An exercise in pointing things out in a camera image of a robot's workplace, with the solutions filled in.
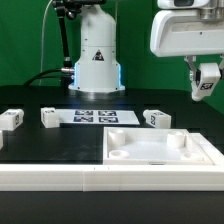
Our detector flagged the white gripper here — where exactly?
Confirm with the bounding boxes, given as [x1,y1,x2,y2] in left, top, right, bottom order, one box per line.
[150,0,224,94]

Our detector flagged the white square table top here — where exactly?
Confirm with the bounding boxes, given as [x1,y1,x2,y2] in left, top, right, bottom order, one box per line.
[103,127,214,165]

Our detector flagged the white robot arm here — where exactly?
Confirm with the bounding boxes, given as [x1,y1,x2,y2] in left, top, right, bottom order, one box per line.
[69,0,224,101]

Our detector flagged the white sheet with tags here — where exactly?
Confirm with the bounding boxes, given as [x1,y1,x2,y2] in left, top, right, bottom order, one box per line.
[56,109,139,125]

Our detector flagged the white U-shaped obstacle fence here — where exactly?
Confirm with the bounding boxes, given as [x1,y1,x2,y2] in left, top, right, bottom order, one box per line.
[0,133,224,191]

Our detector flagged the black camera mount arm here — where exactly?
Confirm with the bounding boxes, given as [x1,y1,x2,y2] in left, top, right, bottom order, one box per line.
[52,0,107,68]

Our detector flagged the black cable bundle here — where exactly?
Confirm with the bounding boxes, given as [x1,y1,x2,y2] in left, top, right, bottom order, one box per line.
[23,67,75,88]

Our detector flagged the white cable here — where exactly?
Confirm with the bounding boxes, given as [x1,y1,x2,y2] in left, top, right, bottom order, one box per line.
[38,0,54,87]

